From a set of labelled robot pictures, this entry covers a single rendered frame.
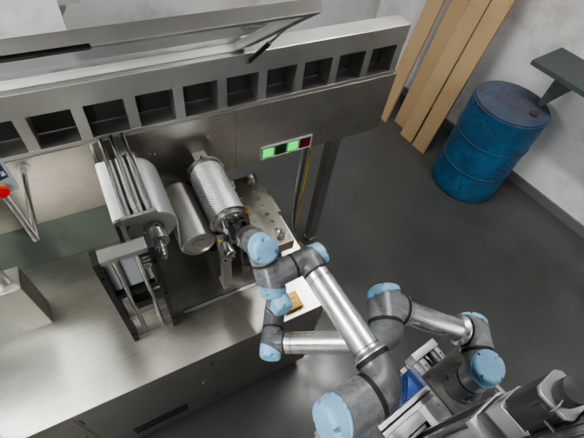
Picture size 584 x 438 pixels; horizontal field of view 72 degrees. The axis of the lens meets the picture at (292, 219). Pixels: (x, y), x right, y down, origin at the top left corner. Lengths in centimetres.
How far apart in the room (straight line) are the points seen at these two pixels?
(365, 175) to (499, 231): 114
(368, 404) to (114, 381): 92
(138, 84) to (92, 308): 85
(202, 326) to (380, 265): 164
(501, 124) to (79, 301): 269
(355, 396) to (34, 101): 114
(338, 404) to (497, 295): 232
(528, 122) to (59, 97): 277
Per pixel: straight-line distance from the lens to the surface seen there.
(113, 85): 135
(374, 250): 298
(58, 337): 171
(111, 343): 164
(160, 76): 136
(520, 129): 314
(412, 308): 145
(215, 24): 87
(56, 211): 166
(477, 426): 130
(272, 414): 243
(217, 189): 142
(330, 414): 99
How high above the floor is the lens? 238
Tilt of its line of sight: 52 degrees down
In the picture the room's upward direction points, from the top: 10 degrees clockwise
